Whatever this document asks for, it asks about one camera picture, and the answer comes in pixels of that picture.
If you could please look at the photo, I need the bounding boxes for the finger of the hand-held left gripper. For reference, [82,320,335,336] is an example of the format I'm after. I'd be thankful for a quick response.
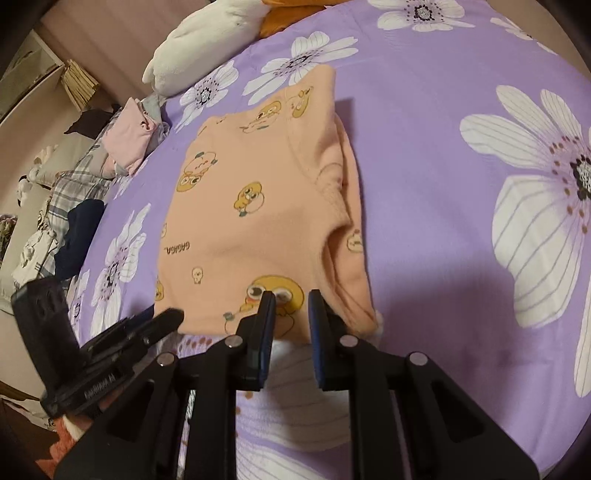
[78,308,185,365]

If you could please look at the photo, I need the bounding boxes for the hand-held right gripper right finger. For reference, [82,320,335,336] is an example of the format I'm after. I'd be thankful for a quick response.
[308,288,541,480]

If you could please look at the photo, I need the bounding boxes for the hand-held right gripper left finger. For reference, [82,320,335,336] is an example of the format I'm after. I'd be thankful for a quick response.
[54,290,278,480]

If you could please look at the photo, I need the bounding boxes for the orange cartoon print shirt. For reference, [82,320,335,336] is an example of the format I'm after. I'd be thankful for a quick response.
[154,64,382,347]

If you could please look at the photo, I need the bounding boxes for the white printed bag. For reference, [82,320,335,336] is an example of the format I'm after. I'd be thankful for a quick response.
[11,228,58,296]

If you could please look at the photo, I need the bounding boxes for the dark navy cloth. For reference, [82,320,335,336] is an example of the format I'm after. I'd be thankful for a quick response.
[55,199,107,280]

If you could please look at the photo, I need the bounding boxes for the plaid cloth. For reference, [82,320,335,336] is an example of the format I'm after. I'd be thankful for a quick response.
[46,134,121,241]

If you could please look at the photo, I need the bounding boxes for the beige pillow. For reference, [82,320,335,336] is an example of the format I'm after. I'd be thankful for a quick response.
[34,134,100,185]

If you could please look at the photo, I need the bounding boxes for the folded pink cloth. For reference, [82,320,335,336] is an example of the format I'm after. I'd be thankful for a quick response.
[104,99,162,174]

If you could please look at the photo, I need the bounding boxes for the purple floral bed sheet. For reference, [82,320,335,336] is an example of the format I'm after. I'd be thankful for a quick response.
[65,0,591,480]

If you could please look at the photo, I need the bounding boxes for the black cloth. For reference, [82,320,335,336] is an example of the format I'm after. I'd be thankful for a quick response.
[65,108,122,139]

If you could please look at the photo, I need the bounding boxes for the grey cloth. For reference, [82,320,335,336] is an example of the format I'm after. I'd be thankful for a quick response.
[139,92,172,153]

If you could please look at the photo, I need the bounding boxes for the stack of books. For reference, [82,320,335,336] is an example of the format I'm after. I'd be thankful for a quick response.
[60,60,100,112]

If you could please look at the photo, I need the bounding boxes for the white pillow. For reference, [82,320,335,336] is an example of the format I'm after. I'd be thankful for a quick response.
[142,0,324,95]

